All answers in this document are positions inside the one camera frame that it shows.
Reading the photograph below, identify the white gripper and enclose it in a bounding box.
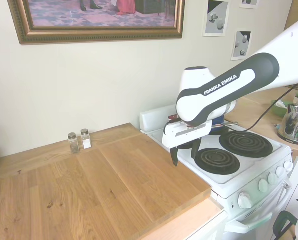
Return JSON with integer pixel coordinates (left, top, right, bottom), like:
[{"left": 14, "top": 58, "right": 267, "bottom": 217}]
[{"left": 162, "top": 116, "right": 212, "bottom": 168}]

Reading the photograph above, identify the black coil burner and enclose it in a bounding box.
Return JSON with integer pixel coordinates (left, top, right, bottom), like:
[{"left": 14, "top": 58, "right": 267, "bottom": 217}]
[
  {"left": 218, "top": 131, "right": 273, "bottom": 159},
  {"left": 193, "top": 147, "right": 241, "bottom": 176}
]

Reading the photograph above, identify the white electric stove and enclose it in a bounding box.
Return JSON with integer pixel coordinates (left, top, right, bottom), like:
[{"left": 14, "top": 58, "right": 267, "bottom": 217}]
[{"left": 139, "top": 104, "right": 295, "bottom": 240}]

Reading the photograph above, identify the glass salt shaker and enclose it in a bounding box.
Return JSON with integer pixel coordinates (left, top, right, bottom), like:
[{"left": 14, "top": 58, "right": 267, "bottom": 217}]
[{"left": 80, "top": 128, "right": 92, "bottom": 150}]

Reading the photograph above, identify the green bowl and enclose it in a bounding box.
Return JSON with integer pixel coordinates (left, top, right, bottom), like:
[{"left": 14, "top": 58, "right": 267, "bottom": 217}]
[{"left": 270, "top": 99, "right": 290, "bottom": 117}]

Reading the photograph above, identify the glass pepper shaker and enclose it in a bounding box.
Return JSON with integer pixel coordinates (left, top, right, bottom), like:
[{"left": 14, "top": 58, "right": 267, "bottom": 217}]
[{"left": 67, "top": 132, "right": 79, "bottom": 155}]

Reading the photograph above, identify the shiny steel electric kettle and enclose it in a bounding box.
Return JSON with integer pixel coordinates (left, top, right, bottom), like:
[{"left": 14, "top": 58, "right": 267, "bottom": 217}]
[{"left": 276, "top": 96, "right": 298, "bottom": 146}]

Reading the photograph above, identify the small grey shapes paper print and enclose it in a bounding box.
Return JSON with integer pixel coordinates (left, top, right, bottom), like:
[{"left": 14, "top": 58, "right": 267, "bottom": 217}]
[{"left": 230, "top": 30, "right": 252, "bottom": 62}]

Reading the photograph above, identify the large grey shapes paper print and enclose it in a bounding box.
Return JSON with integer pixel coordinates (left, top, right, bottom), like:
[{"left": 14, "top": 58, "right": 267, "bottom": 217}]
[{"left": 202, "top": 0, "right": 230, "bottom": 38}]

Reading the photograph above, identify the gold framed painting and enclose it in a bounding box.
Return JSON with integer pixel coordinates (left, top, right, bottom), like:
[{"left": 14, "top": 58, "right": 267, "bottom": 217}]
[{"left": 7, "top": 0, "right": 186, "bottom": 45}]

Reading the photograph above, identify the cropped grey shapes paper print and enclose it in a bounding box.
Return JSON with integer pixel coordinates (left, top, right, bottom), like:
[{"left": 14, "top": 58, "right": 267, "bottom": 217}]
[{"left": 239, "top": 0, "right": 260, "bottom": 10}]

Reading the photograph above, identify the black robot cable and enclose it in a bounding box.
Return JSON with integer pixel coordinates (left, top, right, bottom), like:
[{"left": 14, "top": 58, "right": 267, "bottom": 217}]
[{"left": 227, "top": 83, "right": 298, "bottom": 131}]

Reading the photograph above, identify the white oven door handle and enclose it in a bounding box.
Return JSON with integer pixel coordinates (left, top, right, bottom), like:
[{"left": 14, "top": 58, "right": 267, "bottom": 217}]
[{"left": 225, "top": 209, "right": 280, "bottom": 235}]

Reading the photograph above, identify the dark green chair frame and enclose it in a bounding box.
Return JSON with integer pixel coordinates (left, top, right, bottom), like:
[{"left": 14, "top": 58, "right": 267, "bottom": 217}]
[{"left": 272, "top": 210, "right": 298, "bottom": 240}]

